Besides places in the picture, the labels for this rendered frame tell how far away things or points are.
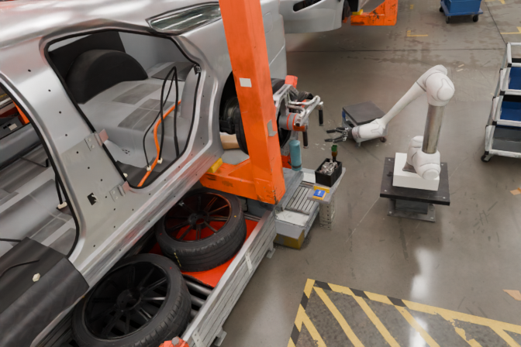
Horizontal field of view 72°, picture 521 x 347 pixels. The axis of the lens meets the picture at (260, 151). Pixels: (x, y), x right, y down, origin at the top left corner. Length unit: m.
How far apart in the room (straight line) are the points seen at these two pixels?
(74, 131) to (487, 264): 2.77
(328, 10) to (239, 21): 3.29
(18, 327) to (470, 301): 2.55
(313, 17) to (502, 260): 3.55
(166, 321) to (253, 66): 1.49
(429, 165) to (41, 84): 2.37
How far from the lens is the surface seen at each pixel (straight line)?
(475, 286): 2.94
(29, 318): 2.06
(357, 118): 3.88
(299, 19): 5.14
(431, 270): 2.94
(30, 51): 1.93
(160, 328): 2.22
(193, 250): 2.48
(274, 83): 2.77
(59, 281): 2.08
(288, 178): 3.27
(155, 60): 4.63
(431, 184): 3.05
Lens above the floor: 2.28
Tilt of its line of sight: 34 degrees down
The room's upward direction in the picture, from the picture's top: 10 degrees counter-clockwise
